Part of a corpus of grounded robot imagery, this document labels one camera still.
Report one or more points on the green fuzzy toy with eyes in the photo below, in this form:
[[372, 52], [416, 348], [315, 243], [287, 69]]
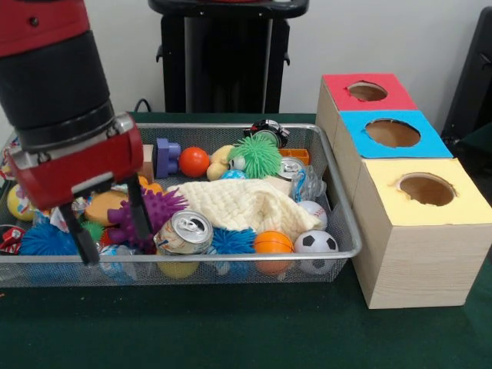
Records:
[[260, 157]]

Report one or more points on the small orange basketball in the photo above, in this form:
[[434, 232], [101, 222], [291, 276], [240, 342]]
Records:
[[274, 242]]

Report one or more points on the black chair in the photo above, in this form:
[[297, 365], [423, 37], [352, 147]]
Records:
[[477, 84]]

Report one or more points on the small soccer ball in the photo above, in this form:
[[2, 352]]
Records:
[[317, 242]]

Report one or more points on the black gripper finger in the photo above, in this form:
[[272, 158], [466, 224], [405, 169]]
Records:
[[140, 211], [79, 234]]

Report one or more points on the purple toy block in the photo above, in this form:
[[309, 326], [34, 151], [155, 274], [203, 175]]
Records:
[[167, 156]]

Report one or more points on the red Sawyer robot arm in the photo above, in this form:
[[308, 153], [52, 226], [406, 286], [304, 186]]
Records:
[[54, 69]]

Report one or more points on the yellow ball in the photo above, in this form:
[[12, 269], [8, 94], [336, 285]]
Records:
[[15, 204]]

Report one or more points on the clear mesh bin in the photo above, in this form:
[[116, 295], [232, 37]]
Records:
[[350, 231]]

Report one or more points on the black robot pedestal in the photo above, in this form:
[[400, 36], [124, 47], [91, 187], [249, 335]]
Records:
[[223, 61]]

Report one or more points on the cream knitted cloth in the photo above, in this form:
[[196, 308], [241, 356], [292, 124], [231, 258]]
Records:
[[246, 206]]

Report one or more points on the small red ball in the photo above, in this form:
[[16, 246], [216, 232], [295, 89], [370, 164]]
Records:
[[195, 161]]

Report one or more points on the blue spiky ball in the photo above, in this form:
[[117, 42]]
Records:
[[42, 240]]

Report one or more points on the wooden box with three holes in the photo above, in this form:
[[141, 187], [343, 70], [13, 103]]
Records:
[[415, 261]]

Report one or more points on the plain wooden cube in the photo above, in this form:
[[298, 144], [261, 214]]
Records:
[[148, 163]]

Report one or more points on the crushed silver can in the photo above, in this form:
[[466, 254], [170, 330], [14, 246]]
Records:
[[188, 231]]

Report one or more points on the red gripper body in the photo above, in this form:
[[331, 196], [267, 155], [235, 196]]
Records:
[[77, 169]]

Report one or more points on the purple spiky ball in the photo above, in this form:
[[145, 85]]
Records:
[[165, 207]]

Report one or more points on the orange foam ball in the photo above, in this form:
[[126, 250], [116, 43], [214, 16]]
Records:
[[104, 207]]

